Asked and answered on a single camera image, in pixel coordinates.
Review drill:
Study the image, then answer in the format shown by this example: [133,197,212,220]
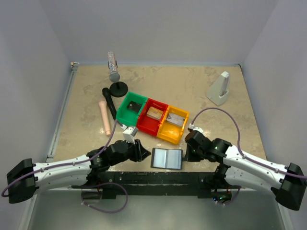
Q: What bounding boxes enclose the black leather card holder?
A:
[151,148,183,170]

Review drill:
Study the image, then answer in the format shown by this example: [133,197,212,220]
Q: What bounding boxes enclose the black VIP card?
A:
[127,101,142,113]

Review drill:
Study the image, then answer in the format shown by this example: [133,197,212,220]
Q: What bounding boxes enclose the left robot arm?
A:
[1,139,151,204]

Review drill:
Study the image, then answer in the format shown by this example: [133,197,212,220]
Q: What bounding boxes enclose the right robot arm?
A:
[185,130,307,211]

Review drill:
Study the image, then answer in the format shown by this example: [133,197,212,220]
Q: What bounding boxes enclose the gold cards in red bin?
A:
[146,106,163,120]

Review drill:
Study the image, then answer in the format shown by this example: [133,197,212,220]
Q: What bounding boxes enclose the silver cards in yellow bin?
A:
[166,113,185,127]

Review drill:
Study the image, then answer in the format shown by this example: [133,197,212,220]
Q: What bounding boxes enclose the red plastic bin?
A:
[137,98,168,136]

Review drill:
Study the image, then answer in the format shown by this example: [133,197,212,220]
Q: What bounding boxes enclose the yellow plastic bin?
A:
[157,105,189,145]

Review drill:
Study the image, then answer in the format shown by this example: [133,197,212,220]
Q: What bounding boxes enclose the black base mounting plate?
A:
[72,171,238,199]

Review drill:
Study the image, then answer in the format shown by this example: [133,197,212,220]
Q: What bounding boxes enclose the green plastic bin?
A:
[116,92,148,126]

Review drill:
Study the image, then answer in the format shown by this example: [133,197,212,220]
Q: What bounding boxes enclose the pink cylinder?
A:
[98,100,111,137]

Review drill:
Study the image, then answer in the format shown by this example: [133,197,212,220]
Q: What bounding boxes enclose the glitter tube on black stand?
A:
[107,51,128,98]

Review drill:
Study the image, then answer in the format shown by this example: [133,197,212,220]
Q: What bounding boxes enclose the white wedge stand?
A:
[206,71,230,106]

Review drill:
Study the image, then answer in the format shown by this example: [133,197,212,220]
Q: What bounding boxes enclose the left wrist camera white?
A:
[121,124,138,144]

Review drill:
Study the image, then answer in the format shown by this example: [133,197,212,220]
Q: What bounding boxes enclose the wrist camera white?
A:
[121,124,138,144]
[188,123,204,134]

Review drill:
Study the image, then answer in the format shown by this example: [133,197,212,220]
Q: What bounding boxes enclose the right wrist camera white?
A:
[188,123,204,134]

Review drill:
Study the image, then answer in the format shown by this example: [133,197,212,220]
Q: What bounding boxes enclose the black bin handle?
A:
[102,87,117,120]

